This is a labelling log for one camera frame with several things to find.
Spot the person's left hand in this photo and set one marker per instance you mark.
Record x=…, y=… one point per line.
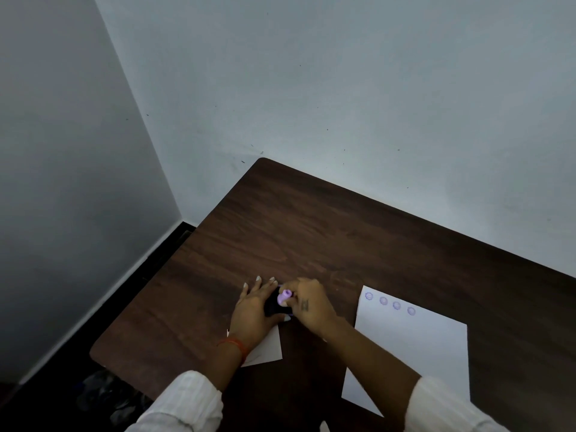
x=249, y=317

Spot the person's right hand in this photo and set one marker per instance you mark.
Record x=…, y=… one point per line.
x=312, y=305

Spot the purple ink pad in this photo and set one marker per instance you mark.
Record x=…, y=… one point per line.
x=271, y=305

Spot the small pink stamp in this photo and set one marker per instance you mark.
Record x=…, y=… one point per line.
x=284, y=297

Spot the white ink pad lid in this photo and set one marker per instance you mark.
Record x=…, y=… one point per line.
x=267, y=350

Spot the white paper sheet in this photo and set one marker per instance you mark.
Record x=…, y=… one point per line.
x=418, y=341

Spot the person's left forearm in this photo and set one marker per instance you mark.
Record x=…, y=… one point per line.
x=225, y=368

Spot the person's right forearm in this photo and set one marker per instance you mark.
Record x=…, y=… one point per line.
x=373, y=359

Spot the orange thread wristband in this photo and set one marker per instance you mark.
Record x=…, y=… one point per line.
x=234, y=344

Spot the white shirt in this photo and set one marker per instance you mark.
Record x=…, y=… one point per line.
x=184, y=400

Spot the dark patterned cloth bundle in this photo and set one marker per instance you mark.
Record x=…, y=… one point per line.
x=108, y=395

